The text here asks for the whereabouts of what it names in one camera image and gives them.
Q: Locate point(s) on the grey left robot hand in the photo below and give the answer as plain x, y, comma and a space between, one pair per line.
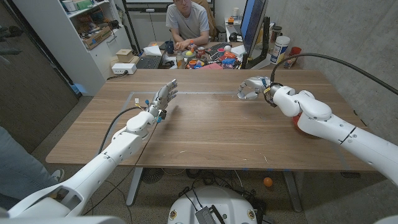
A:
163, 98

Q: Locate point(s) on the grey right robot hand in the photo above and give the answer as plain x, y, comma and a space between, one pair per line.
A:
256, 85

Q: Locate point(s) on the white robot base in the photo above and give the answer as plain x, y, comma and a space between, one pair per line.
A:
217, 199

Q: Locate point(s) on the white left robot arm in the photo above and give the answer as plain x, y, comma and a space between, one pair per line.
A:
121, 149

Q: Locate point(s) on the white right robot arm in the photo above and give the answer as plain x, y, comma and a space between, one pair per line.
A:
329, 126

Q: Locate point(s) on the clear plastic bottle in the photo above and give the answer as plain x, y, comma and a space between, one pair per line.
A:
180, 60

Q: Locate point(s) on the red bowl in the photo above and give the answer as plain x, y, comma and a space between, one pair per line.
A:
296, 121

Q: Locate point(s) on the orange drink bottle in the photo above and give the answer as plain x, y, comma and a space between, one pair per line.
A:
192, 46

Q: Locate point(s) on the black laptop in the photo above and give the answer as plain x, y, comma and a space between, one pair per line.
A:
149, 62

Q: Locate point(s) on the black monitor stand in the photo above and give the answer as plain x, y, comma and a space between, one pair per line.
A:
265, 46

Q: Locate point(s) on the clear cup with items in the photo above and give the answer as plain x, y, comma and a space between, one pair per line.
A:
289, 62

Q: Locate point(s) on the white canister blue label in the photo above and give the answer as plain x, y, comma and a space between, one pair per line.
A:
280, 49

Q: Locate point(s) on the white ball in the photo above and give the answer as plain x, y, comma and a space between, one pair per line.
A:
227, 48

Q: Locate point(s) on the pink cloth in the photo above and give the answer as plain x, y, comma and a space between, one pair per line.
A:
213, 66

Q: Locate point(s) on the white folded paper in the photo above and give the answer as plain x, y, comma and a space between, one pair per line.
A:
153, 50

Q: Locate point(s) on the white power box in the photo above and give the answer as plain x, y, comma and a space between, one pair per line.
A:
123, 68

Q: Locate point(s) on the dark blue mug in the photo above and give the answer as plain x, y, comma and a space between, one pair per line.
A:
169, 47

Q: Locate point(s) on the black keyboard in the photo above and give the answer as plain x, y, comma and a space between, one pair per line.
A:
217, 49

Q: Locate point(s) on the dark lidded jar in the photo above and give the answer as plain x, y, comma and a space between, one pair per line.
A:
276, 33

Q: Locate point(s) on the small cardboard box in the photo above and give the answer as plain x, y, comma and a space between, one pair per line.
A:
125, 55

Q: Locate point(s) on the computer monitor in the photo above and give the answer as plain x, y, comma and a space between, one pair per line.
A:
253, 21

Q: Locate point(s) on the seated person grey t-shirt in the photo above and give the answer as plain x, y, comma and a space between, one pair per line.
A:
188, 26

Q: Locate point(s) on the brown office chair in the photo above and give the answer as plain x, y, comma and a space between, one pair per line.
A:
212, 21

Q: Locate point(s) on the round floor fan grille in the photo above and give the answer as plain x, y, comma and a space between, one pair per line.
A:
152, 175

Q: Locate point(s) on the cardboard box on shelf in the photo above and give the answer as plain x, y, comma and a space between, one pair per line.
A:
98, 38

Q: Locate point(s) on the grey table leg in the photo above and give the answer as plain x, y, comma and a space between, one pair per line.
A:
293, 191
134, 186

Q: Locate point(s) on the orange ball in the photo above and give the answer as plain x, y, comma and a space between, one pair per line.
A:
268, 182

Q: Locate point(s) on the white shelf unit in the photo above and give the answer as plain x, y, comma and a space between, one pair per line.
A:
71, 56

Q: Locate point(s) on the grey finned box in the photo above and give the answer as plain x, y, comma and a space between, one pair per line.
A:
205, 216

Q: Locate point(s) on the white sneaker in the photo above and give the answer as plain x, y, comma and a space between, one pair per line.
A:
58, 175

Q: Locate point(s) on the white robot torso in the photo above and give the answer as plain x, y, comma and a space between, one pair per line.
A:
62, 221

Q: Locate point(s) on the standing person jeans leg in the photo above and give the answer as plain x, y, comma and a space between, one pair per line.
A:
18, 168

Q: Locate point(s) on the whiteboard with black frame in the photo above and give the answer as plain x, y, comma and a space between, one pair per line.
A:
140, 7

